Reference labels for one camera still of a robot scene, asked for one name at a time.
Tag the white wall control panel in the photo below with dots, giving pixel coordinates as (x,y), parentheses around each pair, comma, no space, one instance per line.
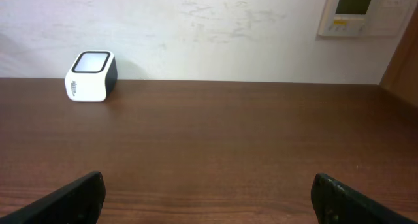
(364,18)

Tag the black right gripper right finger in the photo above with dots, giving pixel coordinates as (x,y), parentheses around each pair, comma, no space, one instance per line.
(335,202)

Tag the white barcode scanner box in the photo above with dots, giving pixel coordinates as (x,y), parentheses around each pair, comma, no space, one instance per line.
(92,76)

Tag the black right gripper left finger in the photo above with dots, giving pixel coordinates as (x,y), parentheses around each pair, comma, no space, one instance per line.
(80,201)

